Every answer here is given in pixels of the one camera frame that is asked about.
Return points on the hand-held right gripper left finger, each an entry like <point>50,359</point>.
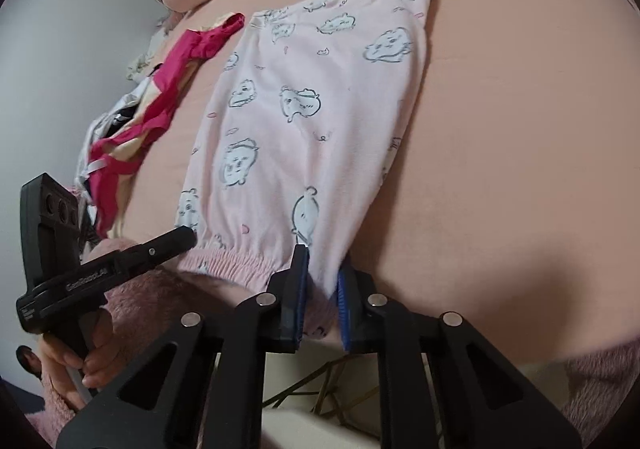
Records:
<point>300,299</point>

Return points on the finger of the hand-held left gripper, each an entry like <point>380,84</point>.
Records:
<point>155,249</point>

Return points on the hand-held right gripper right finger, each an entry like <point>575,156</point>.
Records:
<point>345,309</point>

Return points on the pink cartoon print pajama pants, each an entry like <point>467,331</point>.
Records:
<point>310,79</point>

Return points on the pile of pale clothes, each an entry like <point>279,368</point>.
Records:
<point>145,59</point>

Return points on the person's left hand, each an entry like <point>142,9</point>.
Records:
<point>102,349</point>

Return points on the pink fluffy fabric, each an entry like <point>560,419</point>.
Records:
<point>175,294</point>

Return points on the cream garment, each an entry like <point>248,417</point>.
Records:
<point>127,146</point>

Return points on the white garment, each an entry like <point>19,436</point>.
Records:
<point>100,129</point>

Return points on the black garment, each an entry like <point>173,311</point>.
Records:
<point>122,116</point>

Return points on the magenta garment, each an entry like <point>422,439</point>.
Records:
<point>165,89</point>

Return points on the round pink bed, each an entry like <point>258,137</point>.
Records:
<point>500,129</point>

